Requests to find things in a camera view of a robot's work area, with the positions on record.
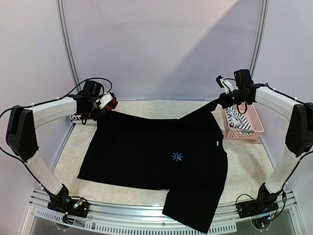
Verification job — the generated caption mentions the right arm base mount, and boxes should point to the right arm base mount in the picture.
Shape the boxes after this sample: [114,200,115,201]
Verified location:
[235,192,287,221]

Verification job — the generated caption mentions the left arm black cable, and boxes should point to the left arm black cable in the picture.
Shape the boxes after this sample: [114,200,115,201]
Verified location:
[0,77,113,165]

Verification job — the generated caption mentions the right aluminium frame post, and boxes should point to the right aluminium frame post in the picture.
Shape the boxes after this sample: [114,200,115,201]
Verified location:
[250,0,269,76]

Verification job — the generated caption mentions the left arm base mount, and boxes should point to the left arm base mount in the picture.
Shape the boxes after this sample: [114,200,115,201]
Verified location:
[47,191,90,218]

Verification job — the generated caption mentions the left aluminium frame post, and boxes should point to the left aluminium frame post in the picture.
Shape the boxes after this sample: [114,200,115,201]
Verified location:
[56,0,81,91]

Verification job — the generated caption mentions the red black plaid shirt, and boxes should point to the red black plaid shirt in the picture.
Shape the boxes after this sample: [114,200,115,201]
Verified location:
[68,92,118,125]

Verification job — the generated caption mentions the black white striped garment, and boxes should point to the black white striped garment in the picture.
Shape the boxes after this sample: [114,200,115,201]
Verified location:
[225,107,251,130]

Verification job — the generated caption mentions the black t-shirt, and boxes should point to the black t-shirt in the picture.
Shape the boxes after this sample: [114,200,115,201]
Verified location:
[78,100,228,233]

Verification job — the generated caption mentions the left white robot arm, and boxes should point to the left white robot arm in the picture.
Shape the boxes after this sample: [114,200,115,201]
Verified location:
[6,78,113,212]

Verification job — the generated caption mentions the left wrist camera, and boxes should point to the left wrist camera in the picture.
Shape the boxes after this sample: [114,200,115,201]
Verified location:
[97,93,113,109]

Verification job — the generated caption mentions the aluminium front rail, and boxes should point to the aluminium front rail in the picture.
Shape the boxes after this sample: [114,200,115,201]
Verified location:
[22,190,306,235]

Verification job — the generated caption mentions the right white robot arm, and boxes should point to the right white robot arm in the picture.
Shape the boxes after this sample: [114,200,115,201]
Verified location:
[216,69,313,194]

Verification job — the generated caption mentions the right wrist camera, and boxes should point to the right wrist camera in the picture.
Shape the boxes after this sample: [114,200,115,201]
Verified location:
[216,75,234,94]

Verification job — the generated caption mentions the aluminium frame post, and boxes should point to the aluminium frame post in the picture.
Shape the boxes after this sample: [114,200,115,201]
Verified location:
[250,0,269,76]
[56,0,81,91]

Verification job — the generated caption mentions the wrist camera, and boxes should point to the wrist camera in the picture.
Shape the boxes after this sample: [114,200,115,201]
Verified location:
[97,93,113,109]
[216,75,234,94]

